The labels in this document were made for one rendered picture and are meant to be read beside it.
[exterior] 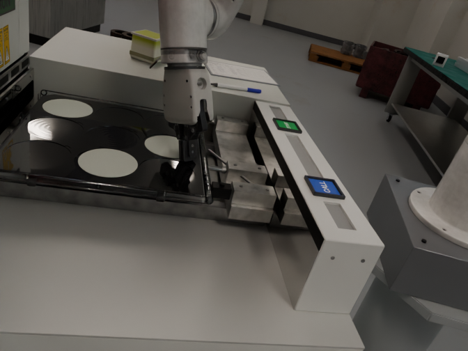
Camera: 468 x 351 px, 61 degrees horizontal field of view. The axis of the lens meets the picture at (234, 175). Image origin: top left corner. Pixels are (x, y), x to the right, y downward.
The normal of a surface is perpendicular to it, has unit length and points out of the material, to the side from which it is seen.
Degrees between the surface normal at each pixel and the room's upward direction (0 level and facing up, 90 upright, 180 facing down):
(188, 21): 72
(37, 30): 90
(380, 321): 90
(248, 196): 90
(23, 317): 0
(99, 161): 1
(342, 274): 90
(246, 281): 0
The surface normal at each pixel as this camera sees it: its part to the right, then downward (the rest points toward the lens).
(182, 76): -0.61, 0.18
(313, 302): 0.13, 0.51
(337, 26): -0.14, 0.45
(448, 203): -0.89, 0.04
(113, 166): 0.22, -0.85
